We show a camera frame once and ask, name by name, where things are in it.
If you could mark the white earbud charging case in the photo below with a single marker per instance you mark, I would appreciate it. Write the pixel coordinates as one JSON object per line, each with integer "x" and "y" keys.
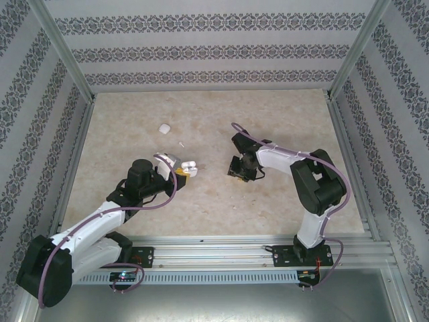
{"x": 189, "y": 166}

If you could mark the grey metal sheet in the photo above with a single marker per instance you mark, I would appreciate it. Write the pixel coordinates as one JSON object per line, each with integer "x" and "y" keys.
{"x": 214, "y": 302}

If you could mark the aluminium frame post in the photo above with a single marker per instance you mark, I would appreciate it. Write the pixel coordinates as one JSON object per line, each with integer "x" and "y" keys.
{"x": 63, "y": 47}
{"x": 359, "y": 47}

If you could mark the small circuit board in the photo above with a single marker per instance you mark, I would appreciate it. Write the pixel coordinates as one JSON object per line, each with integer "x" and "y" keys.
{"x": 122, "y": 276}
{"x": 306, "y": 275}

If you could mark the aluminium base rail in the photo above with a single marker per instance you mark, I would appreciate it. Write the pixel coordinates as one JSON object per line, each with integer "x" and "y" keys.
{"x": 214, "y": 251}

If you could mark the aluminium side rail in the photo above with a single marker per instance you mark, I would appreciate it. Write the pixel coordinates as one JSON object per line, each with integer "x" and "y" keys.
{"x": 81, "y": 134}
{"x": 342, "y": 134}

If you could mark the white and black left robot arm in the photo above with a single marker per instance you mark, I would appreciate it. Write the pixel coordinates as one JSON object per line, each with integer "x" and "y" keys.
{"x": 97, "y": 228}

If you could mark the small white closed case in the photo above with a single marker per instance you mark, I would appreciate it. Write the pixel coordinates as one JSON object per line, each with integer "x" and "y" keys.
{"x": 164, "y": 129}

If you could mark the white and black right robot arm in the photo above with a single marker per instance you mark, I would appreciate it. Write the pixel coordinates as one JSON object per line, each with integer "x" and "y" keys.
{"x": 278, "y": 161}

